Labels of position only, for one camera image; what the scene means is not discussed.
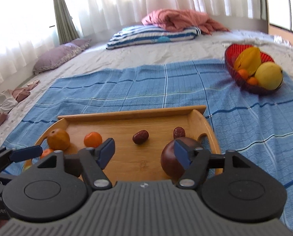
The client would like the white clothes right side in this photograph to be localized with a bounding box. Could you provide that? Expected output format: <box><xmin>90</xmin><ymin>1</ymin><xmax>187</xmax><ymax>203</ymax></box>
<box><xmin>273</xmin><ymin>35</ymin><xmax>292</xmax><ymax>47</ymax></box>

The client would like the red jujube near handle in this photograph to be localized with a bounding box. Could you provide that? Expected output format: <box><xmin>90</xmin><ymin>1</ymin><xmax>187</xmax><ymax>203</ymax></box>
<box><xmin>173</xmin><ymin>127</ymin><xmax>185</xmax><ymax>139</ymax></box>

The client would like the pile of clothes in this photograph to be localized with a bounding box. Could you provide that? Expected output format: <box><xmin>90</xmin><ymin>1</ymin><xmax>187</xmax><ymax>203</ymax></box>
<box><xmin>0</xmin><ymin>80</ymin><xmax>40</xmax><ymax>126</ymax></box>

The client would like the wooden serving tray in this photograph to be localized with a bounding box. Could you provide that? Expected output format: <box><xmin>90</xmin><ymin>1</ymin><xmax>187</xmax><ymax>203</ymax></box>
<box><xmin>36</xmin><ymin>105</ymin><xmax>221</xmax><ymax>183</ymax></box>

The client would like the blue striped pillow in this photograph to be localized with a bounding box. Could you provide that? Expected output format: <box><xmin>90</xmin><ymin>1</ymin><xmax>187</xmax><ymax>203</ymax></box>
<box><xmin>106</xmin><ymin>25</ymin><xmax>201</xmax><ymax>50</ymax></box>

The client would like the large brownish orange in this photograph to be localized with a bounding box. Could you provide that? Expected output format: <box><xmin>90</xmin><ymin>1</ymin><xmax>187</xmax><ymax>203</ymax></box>
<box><xmin>47</xmin><ymin>129</ymin><xmax>70</xmax><ymax>151</ymax></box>

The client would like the yellow pear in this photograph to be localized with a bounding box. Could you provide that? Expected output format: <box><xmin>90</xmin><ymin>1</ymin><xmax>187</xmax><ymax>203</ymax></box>
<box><xmin>254</xmin><ymin>62</ymin><xmax>283</xmax><ymax>91</ymax></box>

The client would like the red jujube on tray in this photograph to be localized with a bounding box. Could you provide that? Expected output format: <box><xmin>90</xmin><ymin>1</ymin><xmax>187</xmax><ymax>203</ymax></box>
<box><xmin>132</xmin><ymin>129</ymin><xmax>149</xmax><ymax>145</ymax></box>

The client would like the white sheer curtain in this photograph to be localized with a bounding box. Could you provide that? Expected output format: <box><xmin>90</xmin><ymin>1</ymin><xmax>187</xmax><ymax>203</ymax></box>
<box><xmin>0</xmin><ymin>0</ymin><xmax>268</xmax><ymax>85</ymax></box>

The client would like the dark red apple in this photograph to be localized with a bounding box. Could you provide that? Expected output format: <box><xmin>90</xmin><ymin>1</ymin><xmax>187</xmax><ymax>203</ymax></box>
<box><xmin>160</xmin><ymin>137</ymin><xmax>201</xmax><ymax>181</ymax></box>

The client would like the tangerine in bowl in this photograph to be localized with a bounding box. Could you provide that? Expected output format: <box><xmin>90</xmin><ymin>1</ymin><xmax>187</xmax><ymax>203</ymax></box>
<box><xmin>246</xmin><ymin>77</ymin><xmax>259</xmax><ymax>86</ymax></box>
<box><xmin>237</xmin><ymin>69</ymin><xmax>249</xmax><ymax>81</ymax></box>

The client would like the green drape curtain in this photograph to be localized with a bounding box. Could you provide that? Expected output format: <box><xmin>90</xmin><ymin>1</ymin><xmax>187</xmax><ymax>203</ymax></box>
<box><xmin>53</xmin><ymin>0</ymin><xmax>79</xmax><ymax>44</ymax></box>

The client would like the grey bed sheet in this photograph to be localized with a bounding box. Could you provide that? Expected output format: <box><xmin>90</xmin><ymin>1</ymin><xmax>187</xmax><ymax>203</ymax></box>
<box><xmin>0</xmin><ymin>30</ymin><xmax>293</xmax><ymax>146</ymax></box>

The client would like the red glass fruit bowl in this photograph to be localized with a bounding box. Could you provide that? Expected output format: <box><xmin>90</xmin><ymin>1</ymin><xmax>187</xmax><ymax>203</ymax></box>
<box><xmin>224</xmin><ymin>44</ymin><xmax>283</xmax><ymax>95</ymax></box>

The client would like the blue plaid blanket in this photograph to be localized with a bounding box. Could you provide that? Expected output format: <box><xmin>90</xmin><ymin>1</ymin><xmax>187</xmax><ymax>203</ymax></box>
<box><xmin>4</xmin><ymin>60</ymin><xmax>293</xmax><ymax>230</ymax></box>

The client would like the purple pillow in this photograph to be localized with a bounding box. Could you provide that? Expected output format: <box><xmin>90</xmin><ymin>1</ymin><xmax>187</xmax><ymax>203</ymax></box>
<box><xmin>33</xmin><ymin>39</ymin><xmax>91</xmax><ymax>75</ymax></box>

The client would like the small tangerine by apple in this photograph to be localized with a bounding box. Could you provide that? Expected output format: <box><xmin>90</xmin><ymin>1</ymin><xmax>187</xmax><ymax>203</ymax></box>
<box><xmin>40</xmin><ymin>149</ymin><xmax>54</xmax><ymax>159</ymax></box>

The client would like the pink crumpled quilt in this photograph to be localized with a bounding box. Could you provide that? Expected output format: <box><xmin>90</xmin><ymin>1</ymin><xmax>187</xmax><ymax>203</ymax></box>
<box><xmin>141</xmin><ymin>9</ymin><xmax>229</xmax><ymax>35</ymax></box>

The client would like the yellow starfruit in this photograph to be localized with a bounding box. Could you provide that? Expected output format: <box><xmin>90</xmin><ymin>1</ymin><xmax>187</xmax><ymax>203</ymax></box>
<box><xmin>233</xmin><ymin>46</ymin><xmax>262</xmax><ymax>76</ymax></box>

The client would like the small orange tangerine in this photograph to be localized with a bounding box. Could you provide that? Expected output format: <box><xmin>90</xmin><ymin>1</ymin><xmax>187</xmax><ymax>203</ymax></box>
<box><xmin>84</xmin><ymin>132</ymin><xmax>103</xmax><ymax>148</ymax></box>

